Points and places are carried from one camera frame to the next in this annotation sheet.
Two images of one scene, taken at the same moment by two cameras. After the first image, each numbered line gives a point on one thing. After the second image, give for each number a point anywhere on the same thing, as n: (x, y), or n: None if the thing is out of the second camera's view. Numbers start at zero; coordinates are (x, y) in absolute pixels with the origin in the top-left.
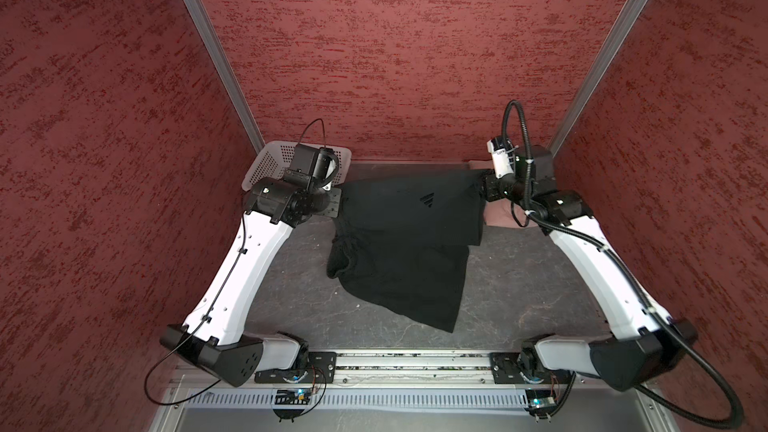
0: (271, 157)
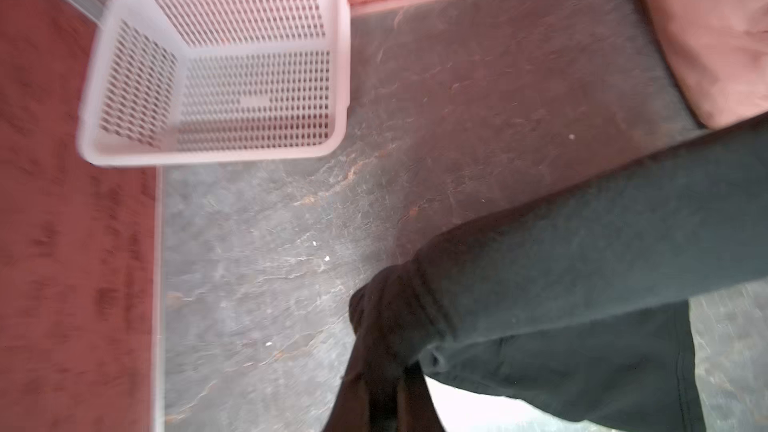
0: (221, 66)
